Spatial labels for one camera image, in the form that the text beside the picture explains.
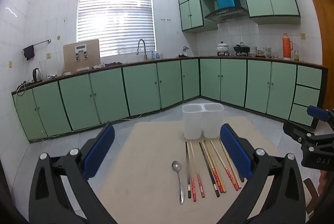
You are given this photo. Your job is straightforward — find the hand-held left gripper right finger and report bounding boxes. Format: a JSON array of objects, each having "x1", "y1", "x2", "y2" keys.
[{"x1": 216, "y1": 123, "x2": 306, "y2": 224}]

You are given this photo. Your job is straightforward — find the metal faucet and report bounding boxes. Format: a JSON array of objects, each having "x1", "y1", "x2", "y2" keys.
[{"x1": 137, "y1": 39, "x2": 148, "y2": 61}]

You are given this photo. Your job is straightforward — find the range hood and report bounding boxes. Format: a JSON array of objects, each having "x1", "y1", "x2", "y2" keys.
[{"x1": 204, "y1": 7, "x2": 249, "y2": 22}]

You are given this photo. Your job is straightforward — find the white window blind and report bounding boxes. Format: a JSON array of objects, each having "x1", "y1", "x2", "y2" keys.
[{"x1": 76, "y1": 0, "x2": 157, "y2": 58}]

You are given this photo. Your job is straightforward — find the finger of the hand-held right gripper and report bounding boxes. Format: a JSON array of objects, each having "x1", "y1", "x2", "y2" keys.
[
  {"x1": 307, "y1": 105, "x2": 332, "y2": 122},
  {"x1": 283, "y1": 121, "x2": 316, "y2": 145}
]

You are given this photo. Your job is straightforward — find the wooden door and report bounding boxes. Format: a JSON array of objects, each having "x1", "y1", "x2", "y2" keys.
[{"x1": 307, "y1": 0, "x2": 334, "y2": 112}]

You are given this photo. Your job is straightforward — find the metal spoon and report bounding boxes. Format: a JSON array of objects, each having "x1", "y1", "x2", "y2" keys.
[{"x1": 172, "y1": 161, "x2": 185, "y2": 205}]

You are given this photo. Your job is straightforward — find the black wok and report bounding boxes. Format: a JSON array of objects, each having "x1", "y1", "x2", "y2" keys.
[{"x1": 233, "y1": 43, "x2": 249, "y2": 56}]

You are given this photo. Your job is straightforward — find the beige table cover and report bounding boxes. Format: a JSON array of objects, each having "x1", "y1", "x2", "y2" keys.
[{"x1": 96, "y1": 120, "x2": 314, "y2": 224}]

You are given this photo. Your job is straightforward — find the cardboard box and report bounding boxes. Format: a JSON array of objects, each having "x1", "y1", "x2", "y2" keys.
[{"x1": 63, "y1": 39, "x2": 101, "y2": 73}]

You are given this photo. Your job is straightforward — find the metal towel bar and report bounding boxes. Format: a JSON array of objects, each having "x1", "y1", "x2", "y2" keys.
[{"x1": 23, "y1": 39, "x2": 51, "y2": 51}]

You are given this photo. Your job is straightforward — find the translucent double utensil holder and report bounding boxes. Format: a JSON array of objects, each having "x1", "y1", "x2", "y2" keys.
[{"x1": 182, "y1": 103, "x2": 224, "y2": 140}]

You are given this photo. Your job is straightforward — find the wooden stool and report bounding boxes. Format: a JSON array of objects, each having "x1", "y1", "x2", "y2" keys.
[{"x1": 304, "y1": 178, "x2": 319, "y2": 214}]

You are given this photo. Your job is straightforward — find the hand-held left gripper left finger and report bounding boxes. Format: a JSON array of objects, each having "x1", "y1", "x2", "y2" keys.
[{"x1": 28, "y1": 123, "x2": 116, "y2": 224}]

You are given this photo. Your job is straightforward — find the dark towel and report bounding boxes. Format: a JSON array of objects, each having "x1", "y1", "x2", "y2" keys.
[{"x1": 23, "y1": 45, "x2": 35, "y2": 61}]

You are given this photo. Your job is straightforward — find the electric kettle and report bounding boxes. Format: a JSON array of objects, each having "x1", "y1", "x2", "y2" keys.
[{"x1": 32, "y1": 68, "x2": 43, "y2": 83}]

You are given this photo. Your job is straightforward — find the cups beside faucet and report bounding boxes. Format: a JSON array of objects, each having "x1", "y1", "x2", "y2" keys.
[{"x1": 147, "y1": 50, "x2": 163, "y2": 60}]

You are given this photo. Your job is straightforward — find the orange thermos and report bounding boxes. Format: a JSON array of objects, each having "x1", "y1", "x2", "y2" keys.
[{"x1": 282, "y1": 33, "x2": 293, "y2": 61}]

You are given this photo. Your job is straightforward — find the green base cabinets with counter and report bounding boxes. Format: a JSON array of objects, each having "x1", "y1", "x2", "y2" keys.
[{"x1": 12, "y1": 56, "x2": 328, "y2": 142}]

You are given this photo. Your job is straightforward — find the white lidded pot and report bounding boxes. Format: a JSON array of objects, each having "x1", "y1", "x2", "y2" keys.
[{"x1": 216, "y1": 41, "x2": 230, "y2": 56}]

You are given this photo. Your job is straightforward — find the clear plastic pitcher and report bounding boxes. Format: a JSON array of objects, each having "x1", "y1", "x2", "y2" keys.
[{"x1": 39, "y1": 60, "x2": 49, "y2": 80}]

